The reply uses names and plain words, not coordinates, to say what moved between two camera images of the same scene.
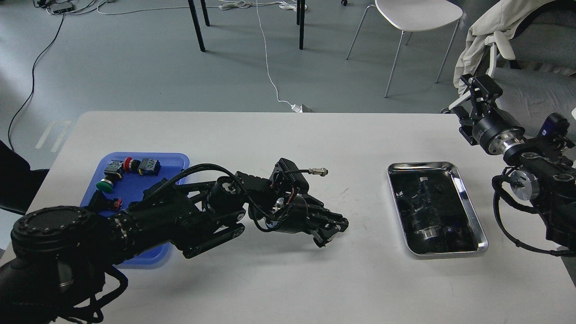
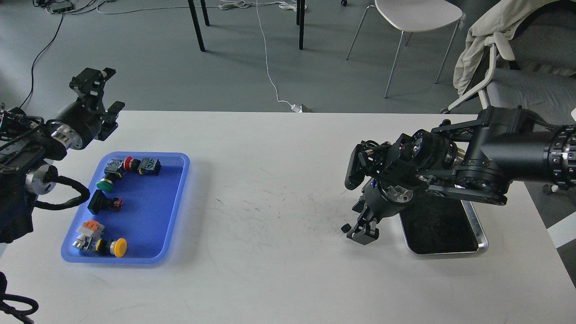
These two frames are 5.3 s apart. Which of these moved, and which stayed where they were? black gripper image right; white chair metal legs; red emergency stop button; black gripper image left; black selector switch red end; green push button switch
Moved: black gripper image left; black gripper image right
Stayed: green push button switch; red emergency stop button; black selector switch red end; white chair metal legs
